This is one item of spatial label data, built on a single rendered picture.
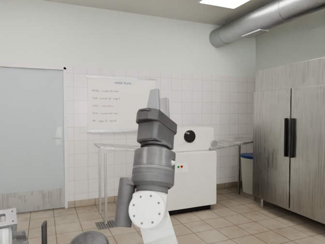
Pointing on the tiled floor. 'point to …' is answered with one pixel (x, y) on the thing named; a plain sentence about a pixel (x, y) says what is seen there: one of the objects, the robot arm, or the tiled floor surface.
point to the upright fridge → (290, 137)
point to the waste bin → (247, 172)
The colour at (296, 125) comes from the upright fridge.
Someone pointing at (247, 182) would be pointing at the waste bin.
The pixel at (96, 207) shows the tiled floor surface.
